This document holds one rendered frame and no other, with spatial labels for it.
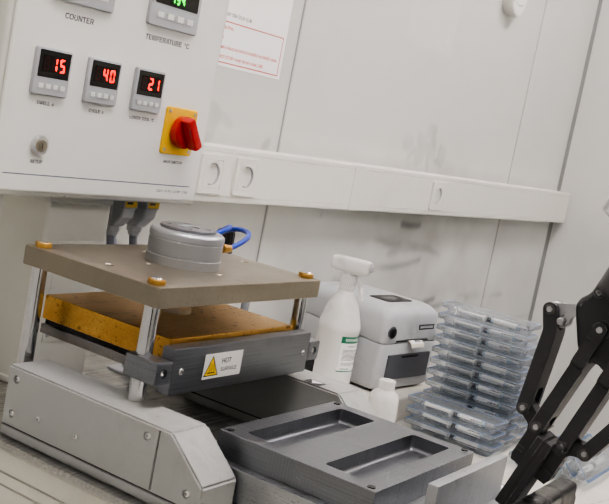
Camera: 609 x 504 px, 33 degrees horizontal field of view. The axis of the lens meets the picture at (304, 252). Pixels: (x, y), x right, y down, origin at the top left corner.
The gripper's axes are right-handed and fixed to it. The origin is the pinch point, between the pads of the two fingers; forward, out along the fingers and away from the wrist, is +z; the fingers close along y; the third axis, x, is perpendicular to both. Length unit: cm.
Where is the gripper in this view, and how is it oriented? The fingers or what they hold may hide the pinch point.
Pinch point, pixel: (528, 470)
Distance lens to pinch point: 91.2
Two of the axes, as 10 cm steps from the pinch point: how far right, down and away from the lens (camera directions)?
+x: 5.3, -0.1, 8.5
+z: -4.6, 8.4, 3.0
